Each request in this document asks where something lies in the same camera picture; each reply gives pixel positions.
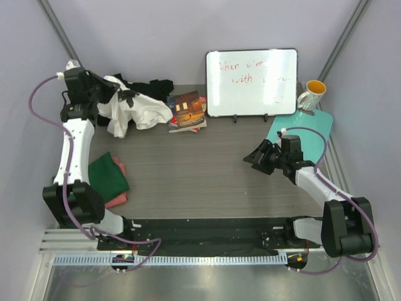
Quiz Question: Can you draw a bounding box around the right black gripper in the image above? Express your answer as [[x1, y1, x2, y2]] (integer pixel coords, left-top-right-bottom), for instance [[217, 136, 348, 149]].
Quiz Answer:
[[243, 139, 288, 176]]

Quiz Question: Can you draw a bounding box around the folded green t-shirt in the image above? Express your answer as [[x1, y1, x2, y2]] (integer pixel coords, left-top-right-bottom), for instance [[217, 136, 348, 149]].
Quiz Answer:
[[67, 152, 130, 203]]

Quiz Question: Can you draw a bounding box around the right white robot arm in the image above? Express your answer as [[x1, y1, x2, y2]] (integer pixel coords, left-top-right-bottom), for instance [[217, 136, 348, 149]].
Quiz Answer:
[[243, 135, 377, 258]]

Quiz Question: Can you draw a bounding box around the white mug yellow inside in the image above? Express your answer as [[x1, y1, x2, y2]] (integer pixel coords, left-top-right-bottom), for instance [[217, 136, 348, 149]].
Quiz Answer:
[[297, 80, 326, 111]]

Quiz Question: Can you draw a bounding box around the slotted cable duct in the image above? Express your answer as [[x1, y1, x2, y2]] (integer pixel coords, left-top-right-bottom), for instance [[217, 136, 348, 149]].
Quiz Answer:
[[53, 253, 288, 267]]

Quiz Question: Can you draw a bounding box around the left aluminium frame post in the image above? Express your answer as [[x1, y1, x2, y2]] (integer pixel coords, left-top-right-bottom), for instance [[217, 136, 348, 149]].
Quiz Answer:
[[37, 0, 80, 63]]

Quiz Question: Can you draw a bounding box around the red Treehouse book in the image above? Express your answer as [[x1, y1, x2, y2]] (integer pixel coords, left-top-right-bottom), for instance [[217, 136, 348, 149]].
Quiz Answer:
[[170, 95, 208, 132]]

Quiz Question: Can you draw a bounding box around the teal cutting board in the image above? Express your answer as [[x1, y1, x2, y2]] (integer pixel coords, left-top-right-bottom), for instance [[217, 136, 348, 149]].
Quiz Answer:
[[266, 110, 333, 163]]

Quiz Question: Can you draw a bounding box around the folded pink t-shirt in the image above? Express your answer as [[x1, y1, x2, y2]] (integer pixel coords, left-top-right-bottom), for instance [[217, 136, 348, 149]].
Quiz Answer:
[[105, 156, 129, 209]]

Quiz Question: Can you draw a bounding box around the aluminium frame post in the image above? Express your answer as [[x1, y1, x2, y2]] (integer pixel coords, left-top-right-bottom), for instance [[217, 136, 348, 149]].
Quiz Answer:
[[318, 0, 372, 82], [37, 0, 80, 63]]

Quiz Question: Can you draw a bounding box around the right aluminium frame post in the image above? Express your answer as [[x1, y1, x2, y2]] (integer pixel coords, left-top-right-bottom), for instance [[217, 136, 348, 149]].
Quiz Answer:
[[318, 0, 372, 82]]

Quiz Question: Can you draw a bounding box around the black t-shirt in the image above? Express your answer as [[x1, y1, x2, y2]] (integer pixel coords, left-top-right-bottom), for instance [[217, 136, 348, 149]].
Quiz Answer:
[[96, 74, 174, 127]]

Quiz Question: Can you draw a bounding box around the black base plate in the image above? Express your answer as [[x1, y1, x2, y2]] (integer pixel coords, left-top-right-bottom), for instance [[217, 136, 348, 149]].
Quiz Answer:
[[124, 218, 319, 257]]

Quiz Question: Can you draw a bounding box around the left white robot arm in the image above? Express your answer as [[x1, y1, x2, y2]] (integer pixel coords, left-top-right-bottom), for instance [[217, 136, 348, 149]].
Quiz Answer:
[[42, 61, 133, 250]]

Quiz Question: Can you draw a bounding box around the white t-shirt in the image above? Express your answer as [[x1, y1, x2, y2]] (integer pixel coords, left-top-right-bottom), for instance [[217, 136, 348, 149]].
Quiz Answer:
[[98, 75, 173, 139]]

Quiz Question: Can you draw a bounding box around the blue Nineteen Eighty-Four book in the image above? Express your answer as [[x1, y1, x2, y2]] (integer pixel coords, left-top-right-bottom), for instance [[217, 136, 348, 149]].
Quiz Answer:
[[167, 95, 187, 133]]

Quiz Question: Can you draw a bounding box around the white whiteboard with writing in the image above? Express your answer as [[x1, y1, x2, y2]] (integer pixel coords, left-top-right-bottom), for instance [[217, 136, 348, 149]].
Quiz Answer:
[[206, 48, 298, 117]]

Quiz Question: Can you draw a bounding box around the brown Edward Tulane book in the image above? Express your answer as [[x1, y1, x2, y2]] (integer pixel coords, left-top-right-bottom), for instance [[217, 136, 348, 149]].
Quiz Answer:
[[169, 90, 207, 129]]

